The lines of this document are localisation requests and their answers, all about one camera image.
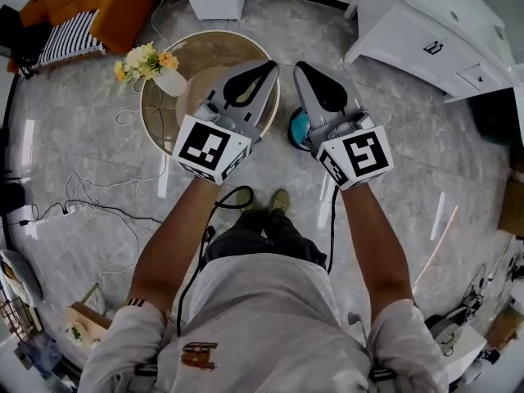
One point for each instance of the person's left shoe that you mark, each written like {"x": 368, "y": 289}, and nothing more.
{"x": 243, "y": 199}

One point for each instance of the white power strip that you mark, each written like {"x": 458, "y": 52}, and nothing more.
{"x": 69, "y": 210}

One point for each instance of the yellow and white flower bouquet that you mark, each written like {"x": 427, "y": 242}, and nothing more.
{"x": 143, "y": 61}

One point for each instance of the small wooden stand with flowers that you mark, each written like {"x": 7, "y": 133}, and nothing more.
{"x": 84, "y": 326}

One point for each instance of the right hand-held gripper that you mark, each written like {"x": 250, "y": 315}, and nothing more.
{"x": 360, "y": 154}

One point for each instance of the black and white striped cushion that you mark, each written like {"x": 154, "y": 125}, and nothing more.
{"x": 69, "y": 37}

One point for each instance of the person's white shirt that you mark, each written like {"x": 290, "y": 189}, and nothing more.
{"x": 262, "y": 326}

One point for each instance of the grey cushion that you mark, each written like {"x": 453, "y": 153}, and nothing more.
{"x": 22, "y": 272}

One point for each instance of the orange sofa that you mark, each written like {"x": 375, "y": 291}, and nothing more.
{"x": 118, "y": 10}

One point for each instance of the person's right shoe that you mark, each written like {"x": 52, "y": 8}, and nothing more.
{"x": 280, "y": 200}

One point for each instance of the person's right forearm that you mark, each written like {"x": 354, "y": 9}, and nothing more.
{"x": 376, "y": 240}

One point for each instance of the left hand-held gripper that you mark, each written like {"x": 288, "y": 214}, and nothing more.
{"x": 213, "y": 147}

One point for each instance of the blue trash bin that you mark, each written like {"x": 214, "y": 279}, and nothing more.
{"x": 298, "y": 131}

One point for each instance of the person's left forearm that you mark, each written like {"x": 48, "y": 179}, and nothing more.
{"x": 176, "y": 244}

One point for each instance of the white thin rod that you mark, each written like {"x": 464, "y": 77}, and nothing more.
{"x": 440, "y": 240}

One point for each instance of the person's dark trousers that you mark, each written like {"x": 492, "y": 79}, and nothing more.
{"x": 278, "y": 238}

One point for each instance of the person's shoe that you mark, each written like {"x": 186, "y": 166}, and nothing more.
{"x": 243, "y": 199}
{"x": 280, "y": 200}

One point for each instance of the cardboard box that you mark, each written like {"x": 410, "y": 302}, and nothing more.
{"x": 513, "y": 207}
{"x": 505, "y": 328}

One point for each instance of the white vase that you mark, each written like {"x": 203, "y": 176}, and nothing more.
{"x": 172, "y": 82}

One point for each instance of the round glass side table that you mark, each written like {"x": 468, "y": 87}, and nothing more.
{"x": 213, "y": 51}

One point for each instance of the white dresser with drawers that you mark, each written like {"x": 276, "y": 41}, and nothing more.
{"x": 421, "y": 35}

